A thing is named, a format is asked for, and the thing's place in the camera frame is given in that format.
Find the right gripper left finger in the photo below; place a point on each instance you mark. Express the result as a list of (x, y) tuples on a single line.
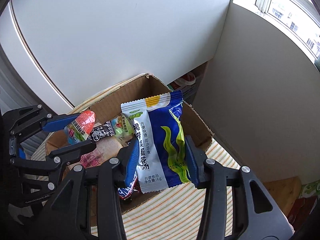
[(118, 172)]

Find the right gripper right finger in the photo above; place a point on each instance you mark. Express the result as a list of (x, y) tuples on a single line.
[(206, 173)]

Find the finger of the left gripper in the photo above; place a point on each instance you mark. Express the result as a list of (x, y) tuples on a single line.
[(72, 154), (55, 123)]

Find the Snickers chocolate bar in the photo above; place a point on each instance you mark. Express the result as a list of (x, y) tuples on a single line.
[(126, 193)]

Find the round colourful jelly cup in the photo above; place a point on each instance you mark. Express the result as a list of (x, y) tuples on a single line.
[(80, 128)]

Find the packaged toast bread slice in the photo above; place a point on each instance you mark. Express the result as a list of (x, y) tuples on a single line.
[(106, 148)]

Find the black patterned candy wrapper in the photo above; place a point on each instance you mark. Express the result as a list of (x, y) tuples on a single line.
[(101, 131)]

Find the green candy wrapper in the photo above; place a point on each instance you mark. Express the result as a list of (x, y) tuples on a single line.
[(123, 130)]

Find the blue white soup packet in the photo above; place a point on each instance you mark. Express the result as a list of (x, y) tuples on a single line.
[(156, 121)]

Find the brown cardboard box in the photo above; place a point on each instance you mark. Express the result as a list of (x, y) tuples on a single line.
[(168, 127)]

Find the striped yellow table cloth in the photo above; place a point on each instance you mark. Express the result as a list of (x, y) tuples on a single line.
[(173, 213)]

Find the white cabinet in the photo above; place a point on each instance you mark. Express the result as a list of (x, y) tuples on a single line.
[(68, 50)]

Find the green white carton box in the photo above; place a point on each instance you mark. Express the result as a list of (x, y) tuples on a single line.
[(310, 190)]

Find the window frame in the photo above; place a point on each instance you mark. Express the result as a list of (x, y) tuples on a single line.
[(300, 16)]

